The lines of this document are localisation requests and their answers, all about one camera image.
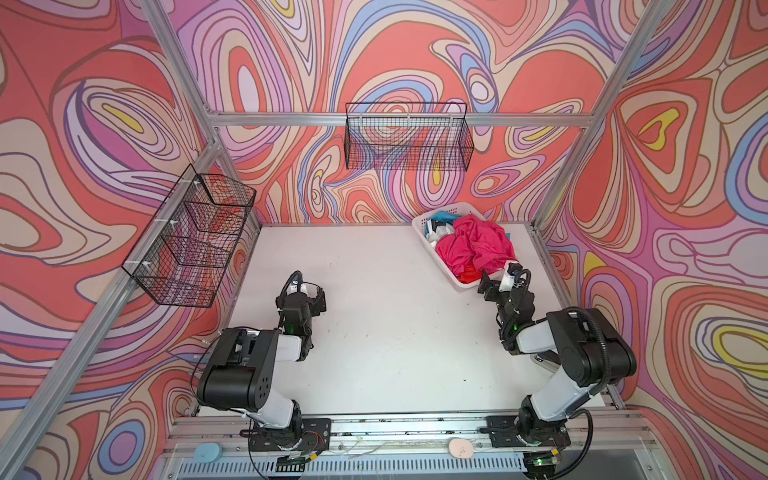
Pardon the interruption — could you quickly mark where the magenta pink t shirt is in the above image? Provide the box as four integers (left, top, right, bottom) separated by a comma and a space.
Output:
435, 214, 517, 284

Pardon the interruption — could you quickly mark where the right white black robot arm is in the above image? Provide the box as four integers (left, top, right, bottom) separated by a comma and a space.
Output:
478, 263, 637, 448

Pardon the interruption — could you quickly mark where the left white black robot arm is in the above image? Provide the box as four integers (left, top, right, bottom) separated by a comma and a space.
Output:
195, 270, 327, 451

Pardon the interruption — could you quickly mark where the white black t shirt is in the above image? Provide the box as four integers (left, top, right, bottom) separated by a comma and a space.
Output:
425, 219, 455, 246

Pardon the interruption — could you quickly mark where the white plastic laundry basket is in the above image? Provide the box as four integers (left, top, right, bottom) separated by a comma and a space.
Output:
411, 202, 518, 290

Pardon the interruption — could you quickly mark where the teal t shirt in basket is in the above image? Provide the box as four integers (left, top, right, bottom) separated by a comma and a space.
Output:
424, 211, 460, 235

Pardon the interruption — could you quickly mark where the pink round disc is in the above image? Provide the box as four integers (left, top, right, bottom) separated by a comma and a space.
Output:
448, 438, 475, 460

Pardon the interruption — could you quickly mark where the green circuit board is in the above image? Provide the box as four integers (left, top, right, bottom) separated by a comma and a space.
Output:
275, 454, 318, 472

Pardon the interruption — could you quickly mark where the light blue round disc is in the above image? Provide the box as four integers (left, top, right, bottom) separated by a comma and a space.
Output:
193, 443, 222, 464

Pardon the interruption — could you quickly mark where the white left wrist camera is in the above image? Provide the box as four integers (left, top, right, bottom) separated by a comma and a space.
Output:
286, 281, 316, 298

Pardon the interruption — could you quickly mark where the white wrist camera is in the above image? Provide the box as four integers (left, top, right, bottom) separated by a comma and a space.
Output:
499, 261, 523, 292
286, 281, 316, 298

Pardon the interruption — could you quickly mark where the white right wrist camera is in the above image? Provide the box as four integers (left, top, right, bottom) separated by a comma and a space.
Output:
499, 261, 523, 292

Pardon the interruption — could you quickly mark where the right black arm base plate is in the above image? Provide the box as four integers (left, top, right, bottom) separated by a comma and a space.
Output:
478, 415, 571, 449

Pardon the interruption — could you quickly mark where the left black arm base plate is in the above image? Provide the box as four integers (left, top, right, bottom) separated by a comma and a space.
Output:
239, 418, 332, 453

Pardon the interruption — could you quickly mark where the black wire basket left wall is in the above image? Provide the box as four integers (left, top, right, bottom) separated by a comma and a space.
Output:
122, 166, 256, 308

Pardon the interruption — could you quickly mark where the black wire basket wall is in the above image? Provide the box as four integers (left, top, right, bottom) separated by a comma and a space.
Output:
343, 101, 475, 172
122, 166, 256, 308

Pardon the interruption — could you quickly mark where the black wire basket back wall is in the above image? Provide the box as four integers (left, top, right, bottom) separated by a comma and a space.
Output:
343, 101, 475, 172

